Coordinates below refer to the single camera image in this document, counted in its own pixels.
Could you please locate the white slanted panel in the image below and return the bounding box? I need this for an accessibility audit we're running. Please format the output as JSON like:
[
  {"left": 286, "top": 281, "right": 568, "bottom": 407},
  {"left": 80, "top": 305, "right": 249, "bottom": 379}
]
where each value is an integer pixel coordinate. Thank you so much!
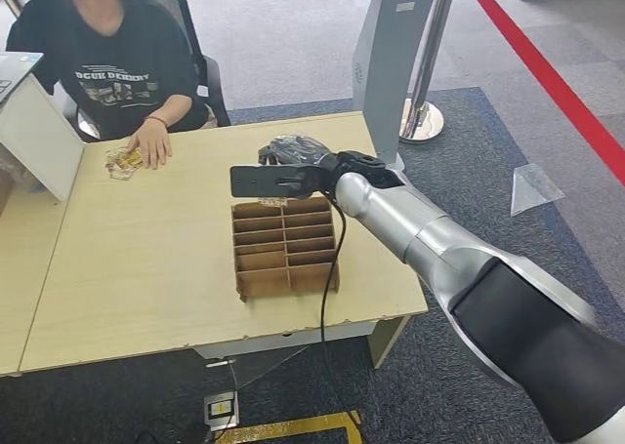
[{"left": 0, "top": 73, "right": 86, "bottom": 202}]

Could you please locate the silver laptop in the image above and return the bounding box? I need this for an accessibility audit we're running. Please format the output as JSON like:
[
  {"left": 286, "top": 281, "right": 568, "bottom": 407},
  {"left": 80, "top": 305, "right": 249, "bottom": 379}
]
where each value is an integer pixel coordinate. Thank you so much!
[{"left": 0, "top": 52, "right": 45, "bottom": 104}]

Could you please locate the black flat wrist bracket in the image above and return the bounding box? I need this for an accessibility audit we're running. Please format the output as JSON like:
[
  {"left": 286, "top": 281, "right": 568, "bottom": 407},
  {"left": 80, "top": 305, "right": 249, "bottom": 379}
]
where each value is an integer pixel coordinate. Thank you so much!
[{"left": 229, "top": 163, "right": 338, "bottom": 201}]

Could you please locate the chrome stanchion post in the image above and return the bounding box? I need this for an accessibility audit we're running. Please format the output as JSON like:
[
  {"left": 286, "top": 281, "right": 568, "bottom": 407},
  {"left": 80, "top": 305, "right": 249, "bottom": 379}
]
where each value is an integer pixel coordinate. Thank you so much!
[{"left": 399, "top": 0, "right": 460, "bottom": 145}]

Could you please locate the brown wooden card organizer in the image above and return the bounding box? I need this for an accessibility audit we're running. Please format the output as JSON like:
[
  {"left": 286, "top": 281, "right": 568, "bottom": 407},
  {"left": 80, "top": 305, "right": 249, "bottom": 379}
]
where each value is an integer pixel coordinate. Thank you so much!
[{"left": 231, "top": 196, "right": 341, "bottom": 303}]

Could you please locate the clear plastic sheet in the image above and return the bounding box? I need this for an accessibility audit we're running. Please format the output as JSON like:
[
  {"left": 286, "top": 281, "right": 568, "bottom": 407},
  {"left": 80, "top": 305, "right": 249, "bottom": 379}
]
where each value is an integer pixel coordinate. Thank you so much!
[{"left": 510, "top": 163, "right": 566, "bottom": 218}]

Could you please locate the red barrier belt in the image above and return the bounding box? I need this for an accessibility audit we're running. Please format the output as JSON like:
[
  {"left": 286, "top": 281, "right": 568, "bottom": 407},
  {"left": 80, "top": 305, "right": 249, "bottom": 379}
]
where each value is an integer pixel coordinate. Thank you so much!
[{"left": 459, "top": 0, "right": 625, "bottom": 189}]

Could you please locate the seated person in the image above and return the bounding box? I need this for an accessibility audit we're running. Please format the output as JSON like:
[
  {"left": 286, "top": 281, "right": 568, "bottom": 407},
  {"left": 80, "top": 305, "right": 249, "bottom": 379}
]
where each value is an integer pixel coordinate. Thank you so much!
[{"left": 5, "top": 0, "right": 210, "bottom": 171}]

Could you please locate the floor socket box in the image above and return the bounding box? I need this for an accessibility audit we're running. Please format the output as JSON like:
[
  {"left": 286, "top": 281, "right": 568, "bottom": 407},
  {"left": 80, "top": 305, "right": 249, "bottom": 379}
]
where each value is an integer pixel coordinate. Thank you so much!
[{"left": 203, "top": 390, "right": 240, "bottom": 434}]

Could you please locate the black office chair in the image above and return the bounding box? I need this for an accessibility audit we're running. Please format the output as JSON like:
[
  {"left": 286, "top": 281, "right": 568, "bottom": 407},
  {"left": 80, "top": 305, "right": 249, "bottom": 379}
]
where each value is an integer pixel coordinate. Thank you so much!
[{"left": 168, "top": 0, "right": 231, "bottom": 131}]

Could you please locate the person's left hand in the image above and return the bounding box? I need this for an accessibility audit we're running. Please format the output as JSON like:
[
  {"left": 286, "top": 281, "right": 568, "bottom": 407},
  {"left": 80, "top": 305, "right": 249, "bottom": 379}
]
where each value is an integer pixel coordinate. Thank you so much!
[{"left": 125, "top": 118, "right": 173, "bottom": 171}]

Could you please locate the light wooden desk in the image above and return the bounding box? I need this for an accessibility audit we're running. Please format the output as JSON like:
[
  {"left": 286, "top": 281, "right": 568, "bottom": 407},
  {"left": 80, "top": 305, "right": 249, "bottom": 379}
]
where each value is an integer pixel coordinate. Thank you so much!
[
  {"left": 18, "top": 111, "right": 430, "bottom": 375},
  {"left": 0, "top": 169, "right": 70, "bottom": 379}
]

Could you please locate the grey kiosk stand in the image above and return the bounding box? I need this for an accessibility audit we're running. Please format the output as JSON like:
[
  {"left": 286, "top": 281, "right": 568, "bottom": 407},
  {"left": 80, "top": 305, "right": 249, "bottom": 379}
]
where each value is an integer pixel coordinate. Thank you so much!
[{"left": 351, "top": 0, "right": 446, "bottom": 173}]

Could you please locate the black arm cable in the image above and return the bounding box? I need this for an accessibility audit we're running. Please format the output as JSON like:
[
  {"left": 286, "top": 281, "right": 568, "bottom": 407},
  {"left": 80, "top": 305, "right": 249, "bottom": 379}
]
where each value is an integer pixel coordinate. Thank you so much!
[{"left": 319, "top": 191, "right": 365, "bottom": 432}]

